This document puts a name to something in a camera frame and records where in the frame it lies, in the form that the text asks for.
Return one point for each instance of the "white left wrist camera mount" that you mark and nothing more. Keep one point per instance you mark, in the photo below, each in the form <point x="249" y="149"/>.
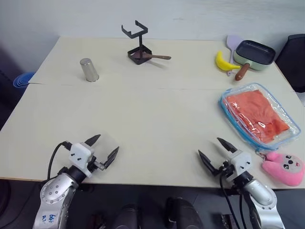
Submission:
<point x="79" y="155"/>

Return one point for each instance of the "purple silicone spatula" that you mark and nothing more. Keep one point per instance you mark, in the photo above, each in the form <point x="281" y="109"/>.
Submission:
<point x="233" y="43"/>

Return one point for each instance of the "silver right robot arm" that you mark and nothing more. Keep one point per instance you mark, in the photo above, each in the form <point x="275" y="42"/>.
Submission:
<point x="261" y="194"/>

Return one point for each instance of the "stack of blue bowls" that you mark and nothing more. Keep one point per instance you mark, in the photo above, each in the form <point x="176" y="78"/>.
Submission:
<point x="22" y="81"/>

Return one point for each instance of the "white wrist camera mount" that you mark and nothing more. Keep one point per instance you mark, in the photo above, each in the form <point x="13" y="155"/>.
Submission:
<point x="79" y="155"/>
<point x="240" y="161"/>

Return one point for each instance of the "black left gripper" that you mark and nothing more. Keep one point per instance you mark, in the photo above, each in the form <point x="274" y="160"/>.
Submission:
<point x="93" y="165"/>

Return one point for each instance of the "steel metal cup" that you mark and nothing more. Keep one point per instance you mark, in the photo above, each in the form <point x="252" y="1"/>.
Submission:
<point x="89" y="70"/>

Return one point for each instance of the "clear pouch with orange cloth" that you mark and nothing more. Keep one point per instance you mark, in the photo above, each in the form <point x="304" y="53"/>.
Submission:
<point x="283" y="112"/>

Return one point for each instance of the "orange cloth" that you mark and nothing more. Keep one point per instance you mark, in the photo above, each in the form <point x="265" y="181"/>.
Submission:
<point x="255" y="112"/>

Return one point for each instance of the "yellow toy banana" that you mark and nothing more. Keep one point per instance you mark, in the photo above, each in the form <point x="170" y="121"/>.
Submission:
<point x="224" y="64"/>

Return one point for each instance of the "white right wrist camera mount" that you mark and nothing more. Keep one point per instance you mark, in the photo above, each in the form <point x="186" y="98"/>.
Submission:
<point x="240" y="161"/>

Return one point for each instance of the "dark rounded shape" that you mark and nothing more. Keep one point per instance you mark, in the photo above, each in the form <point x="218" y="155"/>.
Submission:
<point x="183" y="213"/>

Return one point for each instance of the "black chair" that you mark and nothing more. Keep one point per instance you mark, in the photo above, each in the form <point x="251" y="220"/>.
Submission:
<point x="293" y="62"/>

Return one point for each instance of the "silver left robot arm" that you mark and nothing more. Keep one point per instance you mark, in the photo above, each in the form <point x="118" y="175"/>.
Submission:
<point x="56" y="190"/>

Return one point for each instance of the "brown wooden spoon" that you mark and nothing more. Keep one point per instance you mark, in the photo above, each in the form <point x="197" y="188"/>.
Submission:
<point x="159" y="57"/>

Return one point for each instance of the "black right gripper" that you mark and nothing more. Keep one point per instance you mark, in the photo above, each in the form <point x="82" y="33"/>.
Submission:
<point x="229" y="170"/>

